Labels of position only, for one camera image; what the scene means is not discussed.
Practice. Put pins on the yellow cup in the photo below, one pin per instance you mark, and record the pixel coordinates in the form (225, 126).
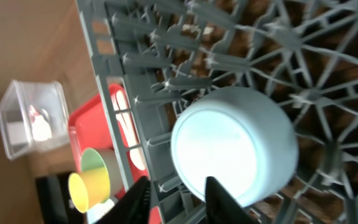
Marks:
(89, 188)

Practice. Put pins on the red snack wrapper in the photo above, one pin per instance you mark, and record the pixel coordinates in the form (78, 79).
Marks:
(33, 114)

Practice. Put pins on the white napkin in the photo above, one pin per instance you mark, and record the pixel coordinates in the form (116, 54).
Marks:
(41, 130)

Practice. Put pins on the grey dishwasher rack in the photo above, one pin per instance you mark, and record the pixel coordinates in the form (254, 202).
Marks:
(153, 59)

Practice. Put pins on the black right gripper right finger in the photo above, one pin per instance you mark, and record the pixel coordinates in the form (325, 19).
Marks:
(221, 208)

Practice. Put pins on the clear plastic waste bin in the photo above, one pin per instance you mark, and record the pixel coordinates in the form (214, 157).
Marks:
(15, 125)

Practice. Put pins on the green bowl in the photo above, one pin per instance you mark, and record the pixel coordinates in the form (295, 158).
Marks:
(96, 158)

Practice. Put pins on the red serving tray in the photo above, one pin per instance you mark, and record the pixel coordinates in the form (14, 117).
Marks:
(88, 127)

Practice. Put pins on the black plastic bin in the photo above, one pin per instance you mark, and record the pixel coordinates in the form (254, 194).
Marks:
(55, 200)

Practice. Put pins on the light blue plate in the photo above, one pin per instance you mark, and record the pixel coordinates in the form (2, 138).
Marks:
(100, 209)

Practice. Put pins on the light blue bowl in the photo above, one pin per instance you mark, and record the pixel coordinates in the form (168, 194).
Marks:
(239, 136)

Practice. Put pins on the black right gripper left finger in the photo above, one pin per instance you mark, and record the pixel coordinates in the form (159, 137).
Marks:
(133, 208)

